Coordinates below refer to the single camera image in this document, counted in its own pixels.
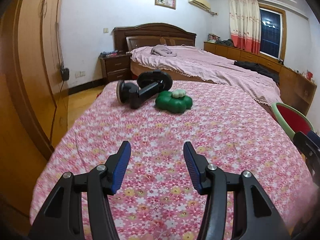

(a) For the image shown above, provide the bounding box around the black clothing on bed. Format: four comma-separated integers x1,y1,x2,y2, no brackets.
234,61,280,85

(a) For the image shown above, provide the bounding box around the dark wooden headboard bed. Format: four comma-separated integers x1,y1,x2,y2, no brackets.
112,23,196,79

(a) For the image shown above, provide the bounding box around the black suction phone mount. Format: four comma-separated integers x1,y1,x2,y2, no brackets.
116,70,172,109

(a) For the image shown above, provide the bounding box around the cream and red curtain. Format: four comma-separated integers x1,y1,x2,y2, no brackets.
228,0,261,54

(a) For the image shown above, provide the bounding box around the folded mauve cloth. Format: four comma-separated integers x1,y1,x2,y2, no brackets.
151,44,177,57

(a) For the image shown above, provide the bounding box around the green clover-shaped toy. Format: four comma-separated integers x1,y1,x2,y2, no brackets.
155,89,193,114

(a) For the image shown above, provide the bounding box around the dark wooden nightstand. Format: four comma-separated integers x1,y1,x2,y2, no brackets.
99,53,132,84

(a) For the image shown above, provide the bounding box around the wall air conditioner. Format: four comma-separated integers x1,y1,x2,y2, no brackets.
188,0,211,11

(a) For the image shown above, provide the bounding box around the pink floral bedsheet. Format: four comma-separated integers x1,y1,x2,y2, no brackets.
30,81,317,239

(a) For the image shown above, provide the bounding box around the wooden wardrobe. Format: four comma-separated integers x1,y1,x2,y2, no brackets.
0,0,70,218

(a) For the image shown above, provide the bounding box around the red bin with green rim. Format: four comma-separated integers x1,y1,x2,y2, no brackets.
271,102,314,141

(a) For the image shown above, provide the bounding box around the long wooden cabinet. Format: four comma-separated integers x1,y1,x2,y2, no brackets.
204,41,317,115

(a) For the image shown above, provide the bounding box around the window with wooden frame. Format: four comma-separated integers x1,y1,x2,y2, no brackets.
259,3,287,64

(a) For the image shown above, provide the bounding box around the pink checked bedspread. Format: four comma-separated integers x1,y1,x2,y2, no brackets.
131,46,282,106

